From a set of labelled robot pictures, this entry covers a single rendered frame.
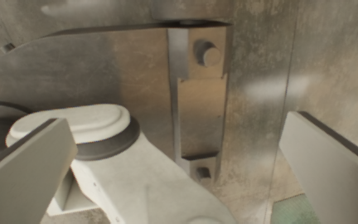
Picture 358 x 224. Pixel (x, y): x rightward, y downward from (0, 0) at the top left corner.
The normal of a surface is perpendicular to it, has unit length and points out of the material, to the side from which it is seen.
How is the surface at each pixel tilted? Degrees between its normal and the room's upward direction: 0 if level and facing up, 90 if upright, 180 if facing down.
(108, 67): 0
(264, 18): 0
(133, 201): 90
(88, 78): 0
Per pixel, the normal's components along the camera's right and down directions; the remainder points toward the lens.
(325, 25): 0.19, 0.47
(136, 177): -0.04, -0.87
